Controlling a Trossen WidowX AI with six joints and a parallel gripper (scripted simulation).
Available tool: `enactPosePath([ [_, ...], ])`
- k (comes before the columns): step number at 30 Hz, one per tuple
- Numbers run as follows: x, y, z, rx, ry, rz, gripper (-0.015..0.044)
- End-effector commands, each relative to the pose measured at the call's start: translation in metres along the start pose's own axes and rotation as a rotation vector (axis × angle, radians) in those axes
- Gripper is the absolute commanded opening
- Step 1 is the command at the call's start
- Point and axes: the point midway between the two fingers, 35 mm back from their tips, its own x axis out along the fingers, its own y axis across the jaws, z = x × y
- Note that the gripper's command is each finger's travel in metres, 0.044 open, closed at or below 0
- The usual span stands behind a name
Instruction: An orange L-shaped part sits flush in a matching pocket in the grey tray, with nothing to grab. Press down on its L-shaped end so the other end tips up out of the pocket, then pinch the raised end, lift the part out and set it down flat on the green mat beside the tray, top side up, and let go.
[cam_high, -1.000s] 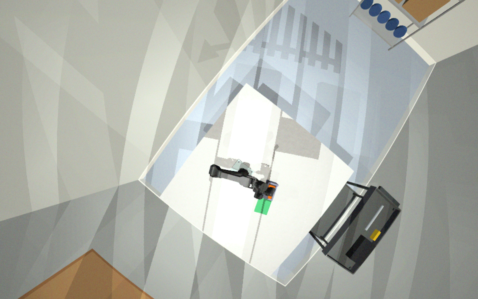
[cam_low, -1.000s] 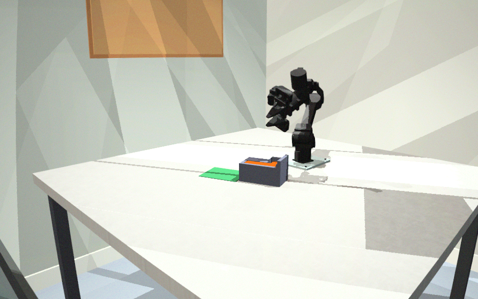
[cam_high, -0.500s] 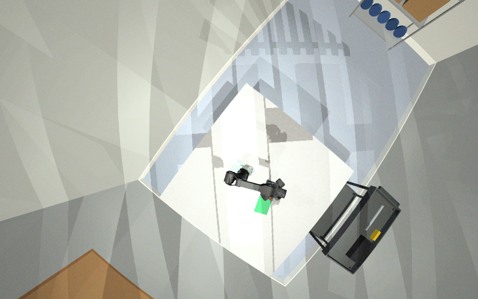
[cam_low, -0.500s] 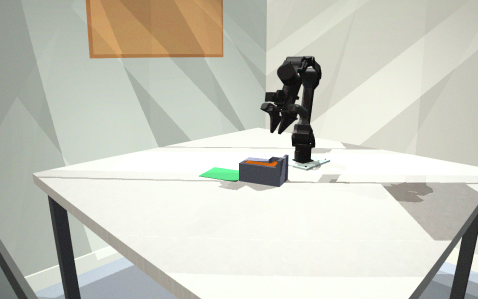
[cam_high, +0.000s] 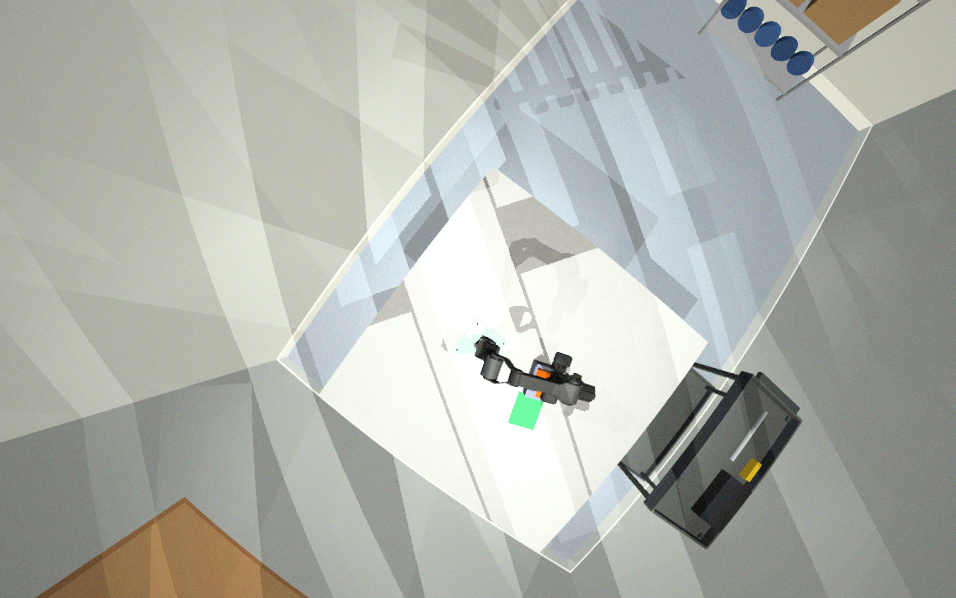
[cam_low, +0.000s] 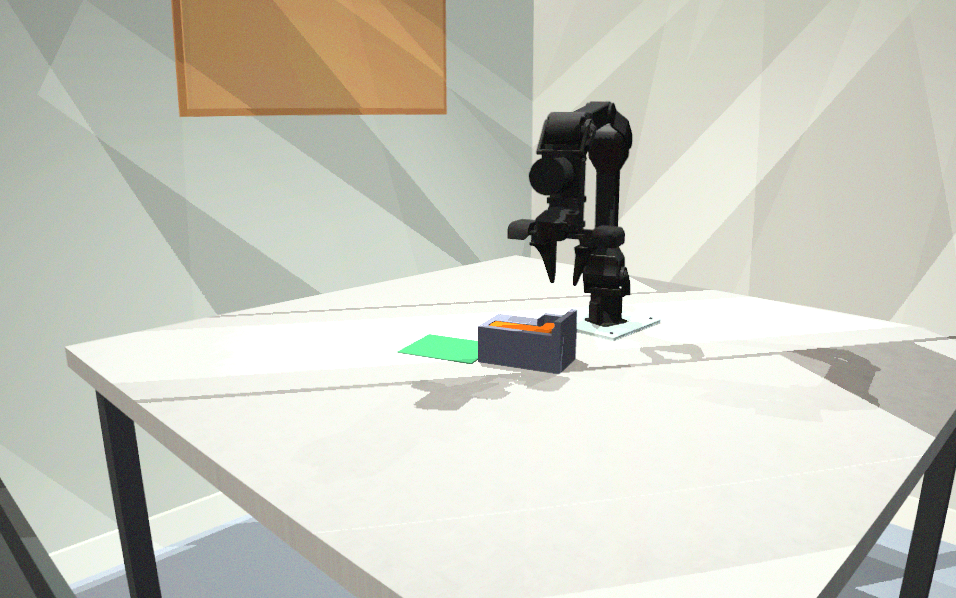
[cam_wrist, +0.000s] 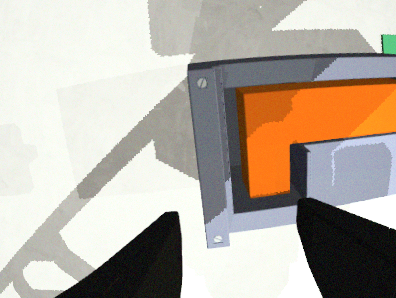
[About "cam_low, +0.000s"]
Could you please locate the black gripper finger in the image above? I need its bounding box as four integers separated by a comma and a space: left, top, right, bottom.
529, 239, 557, 283
573, 245, 600, 286

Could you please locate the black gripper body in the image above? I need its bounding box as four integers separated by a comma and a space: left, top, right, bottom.
507, 191, 625, 248

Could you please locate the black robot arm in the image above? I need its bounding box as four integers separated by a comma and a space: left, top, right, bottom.
529, 101, 632, 327

